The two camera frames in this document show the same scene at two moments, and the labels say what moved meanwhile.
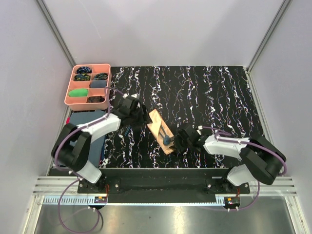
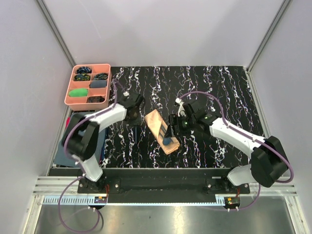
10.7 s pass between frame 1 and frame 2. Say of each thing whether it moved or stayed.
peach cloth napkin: stayed
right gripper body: moved
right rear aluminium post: stayed
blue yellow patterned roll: stayed
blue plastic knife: moved
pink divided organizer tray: stayed
